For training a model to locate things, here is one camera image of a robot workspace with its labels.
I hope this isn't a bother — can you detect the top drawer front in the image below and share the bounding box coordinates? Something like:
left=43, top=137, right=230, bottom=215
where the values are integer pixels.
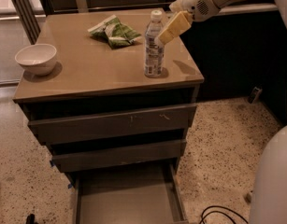
left=28, top=104, right=196, bottom=145

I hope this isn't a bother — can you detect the black object bottom left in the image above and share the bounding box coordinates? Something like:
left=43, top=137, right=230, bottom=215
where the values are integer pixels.
left=25, top=214, right=36, bottom=224

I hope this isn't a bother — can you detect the clear plastic water bottle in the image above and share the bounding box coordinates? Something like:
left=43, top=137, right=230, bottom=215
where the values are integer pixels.
left=144, top=10, right=164, bottom=77

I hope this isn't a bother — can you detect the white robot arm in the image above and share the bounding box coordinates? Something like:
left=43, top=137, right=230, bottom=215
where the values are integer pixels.
left=155, top=0, right=287, bottom=224

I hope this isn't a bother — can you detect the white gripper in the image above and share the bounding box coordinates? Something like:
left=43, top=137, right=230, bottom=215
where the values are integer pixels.
left=154, top=0, right=221, bottom=47

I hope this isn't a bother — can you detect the black cable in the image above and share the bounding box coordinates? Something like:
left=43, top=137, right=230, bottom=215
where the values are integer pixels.
left=198, top=204, right=250, bottom=224

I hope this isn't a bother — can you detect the brown drawer cabinet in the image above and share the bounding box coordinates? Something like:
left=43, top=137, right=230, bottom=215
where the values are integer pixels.
left=14, top=12, right=203, bottom=210

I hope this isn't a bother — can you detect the green chip bag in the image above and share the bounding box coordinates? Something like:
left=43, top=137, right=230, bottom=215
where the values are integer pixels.
left=88, top=15, right=141, bottom=49

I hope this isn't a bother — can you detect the middle drawer front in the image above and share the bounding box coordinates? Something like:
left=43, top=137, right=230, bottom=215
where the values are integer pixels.
left=52, top=139, right=186, bottom=173

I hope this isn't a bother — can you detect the small black floor device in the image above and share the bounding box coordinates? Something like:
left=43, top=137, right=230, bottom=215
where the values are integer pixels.
left=248, top=87, right=263, bottom=104

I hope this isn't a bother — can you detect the open bottom drawer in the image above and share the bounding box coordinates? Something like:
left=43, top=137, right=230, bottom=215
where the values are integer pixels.
left=73, top=161, right=189, bottom=224

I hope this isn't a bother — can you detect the white ceramic bowl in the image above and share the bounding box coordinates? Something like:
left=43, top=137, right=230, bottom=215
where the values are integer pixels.
left=15, top=44, right=57, bottom=76

